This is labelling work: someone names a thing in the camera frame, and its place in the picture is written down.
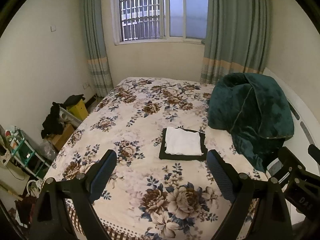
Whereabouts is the black cloth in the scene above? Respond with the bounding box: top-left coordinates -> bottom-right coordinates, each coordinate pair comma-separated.
159,128 -> 208,161

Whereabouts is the yellow box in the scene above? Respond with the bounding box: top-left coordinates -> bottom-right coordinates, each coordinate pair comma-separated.
67,99 -> 88,121

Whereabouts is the white headboard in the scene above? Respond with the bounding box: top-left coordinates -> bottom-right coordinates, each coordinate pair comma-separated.
264,68 -> 319,175

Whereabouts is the green shelf rack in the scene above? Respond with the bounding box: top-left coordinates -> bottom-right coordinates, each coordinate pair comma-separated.
5,127 -> 50,179

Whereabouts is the left green curtain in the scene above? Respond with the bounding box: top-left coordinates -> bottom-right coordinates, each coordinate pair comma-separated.
80,0 -> 113,97

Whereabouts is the dark green velvet blanket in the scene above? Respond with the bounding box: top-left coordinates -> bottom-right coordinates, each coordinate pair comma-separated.
208,73 -> 295,172

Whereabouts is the barred window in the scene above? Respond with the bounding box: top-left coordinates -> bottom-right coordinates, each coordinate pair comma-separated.
113,0 -> 208,43

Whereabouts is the right green curtain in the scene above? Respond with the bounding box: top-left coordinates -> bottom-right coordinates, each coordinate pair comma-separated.
200,0 -> 271,84

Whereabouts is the green curtain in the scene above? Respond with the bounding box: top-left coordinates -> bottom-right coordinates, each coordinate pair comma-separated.
80,0 -> 113,97
200,0 -> 271,84

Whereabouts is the black clothes pile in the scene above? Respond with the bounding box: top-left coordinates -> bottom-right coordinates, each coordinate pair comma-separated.
41,94 -> 85,139

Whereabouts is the white cloth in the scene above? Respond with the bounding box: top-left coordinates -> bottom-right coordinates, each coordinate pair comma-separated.
165,127 -> 202,156

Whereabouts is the cardboard box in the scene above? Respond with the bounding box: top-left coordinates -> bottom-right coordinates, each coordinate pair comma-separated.
47,124 -> 74,151

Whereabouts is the floral bed quilt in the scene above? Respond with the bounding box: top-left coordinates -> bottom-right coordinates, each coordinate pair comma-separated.
47,77 -> 266,239

